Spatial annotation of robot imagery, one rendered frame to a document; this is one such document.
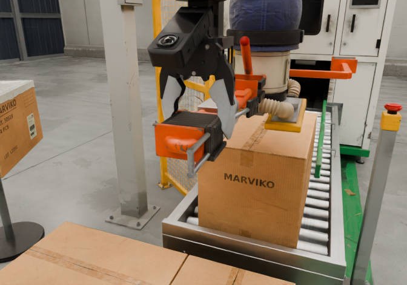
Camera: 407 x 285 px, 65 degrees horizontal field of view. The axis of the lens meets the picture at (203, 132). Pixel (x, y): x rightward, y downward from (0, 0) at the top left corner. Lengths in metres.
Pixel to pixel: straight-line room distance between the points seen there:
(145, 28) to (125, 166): 9.90
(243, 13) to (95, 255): 1.01
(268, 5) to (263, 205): 0.70
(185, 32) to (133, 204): 2.07
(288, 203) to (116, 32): 1.41
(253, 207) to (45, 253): 0.82
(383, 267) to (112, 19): 2.18
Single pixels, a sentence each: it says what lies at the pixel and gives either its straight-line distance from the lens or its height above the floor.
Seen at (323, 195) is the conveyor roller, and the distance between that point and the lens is 1.77.
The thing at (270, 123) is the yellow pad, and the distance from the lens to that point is 0.91.
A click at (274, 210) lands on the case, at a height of 0.72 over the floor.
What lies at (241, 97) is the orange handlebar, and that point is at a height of 1.24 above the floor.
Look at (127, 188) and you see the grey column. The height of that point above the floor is 0.25.
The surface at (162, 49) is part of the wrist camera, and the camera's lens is 0.38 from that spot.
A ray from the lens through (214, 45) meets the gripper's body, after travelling 0.45.
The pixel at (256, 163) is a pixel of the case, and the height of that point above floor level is 0.90.
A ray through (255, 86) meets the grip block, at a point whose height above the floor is 1.24.
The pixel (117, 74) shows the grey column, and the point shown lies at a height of 1.07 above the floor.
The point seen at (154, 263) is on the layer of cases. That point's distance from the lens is 1.28.
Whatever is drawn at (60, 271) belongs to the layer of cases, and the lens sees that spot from 1.34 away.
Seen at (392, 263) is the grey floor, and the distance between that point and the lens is 2.37.
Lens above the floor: 1.39
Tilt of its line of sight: 19 degrees down
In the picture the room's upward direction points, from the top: straight up
